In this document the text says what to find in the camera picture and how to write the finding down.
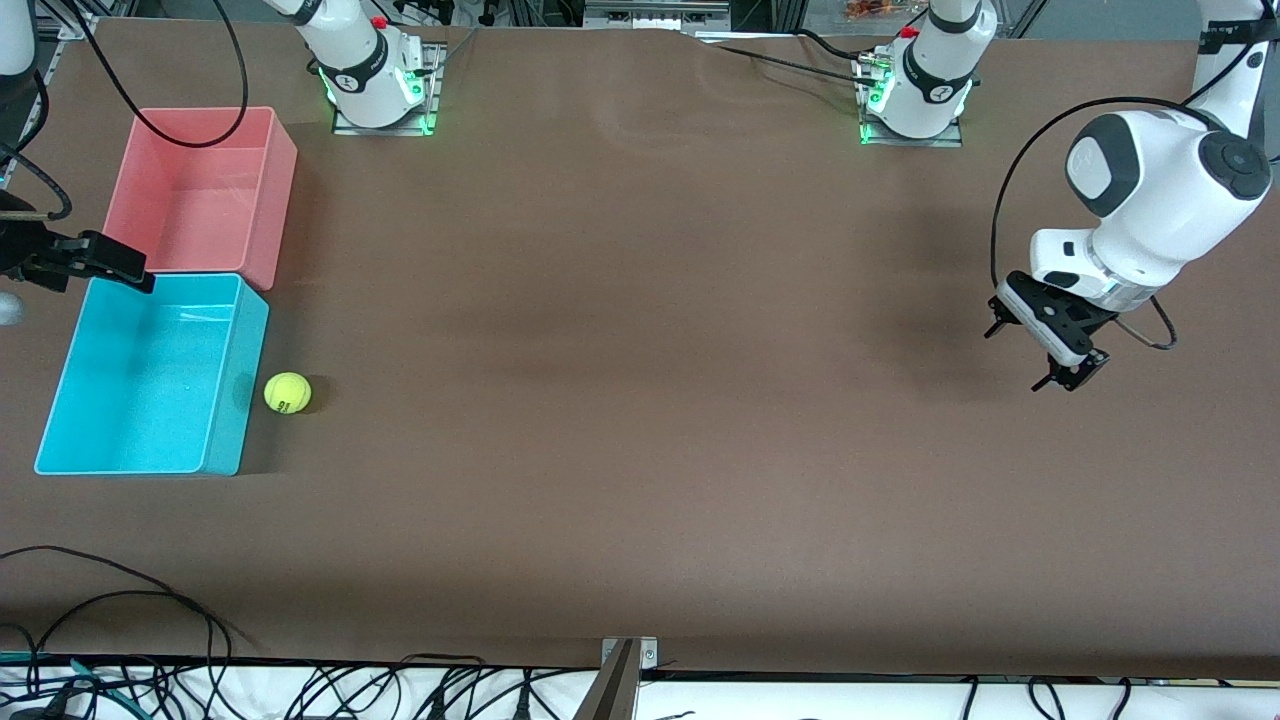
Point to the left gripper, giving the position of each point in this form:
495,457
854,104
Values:
1065,375

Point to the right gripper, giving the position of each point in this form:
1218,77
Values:
22,248

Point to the yellow-green tennis ball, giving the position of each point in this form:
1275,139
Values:
287,393

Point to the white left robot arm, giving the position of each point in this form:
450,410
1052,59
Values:
1170,200

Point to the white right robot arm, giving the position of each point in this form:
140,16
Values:
360,70

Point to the pink plastic bin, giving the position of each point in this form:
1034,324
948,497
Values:
200,200

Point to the blue plastic bin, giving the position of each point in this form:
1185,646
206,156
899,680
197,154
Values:
140,400

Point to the orange packet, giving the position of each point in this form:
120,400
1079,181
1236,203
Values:
875,8

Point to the brown table cover mat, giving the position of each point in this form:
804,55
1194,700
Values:
640,400

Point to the grey power strip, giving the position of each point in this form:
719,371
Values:
650,15

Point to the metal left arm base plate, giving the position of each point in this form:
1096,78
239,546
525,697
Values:
950,141

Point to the aluminium frame profile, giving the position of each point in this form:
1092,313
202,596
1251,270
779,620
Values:
75,25

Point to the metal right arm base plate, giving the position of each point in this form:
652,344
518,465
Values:
430,120

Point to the small metal bracket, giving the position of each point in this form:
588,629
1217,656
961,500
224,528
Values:
648,652

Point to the grey camera stand pole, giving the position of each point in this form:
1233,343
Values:
612,695

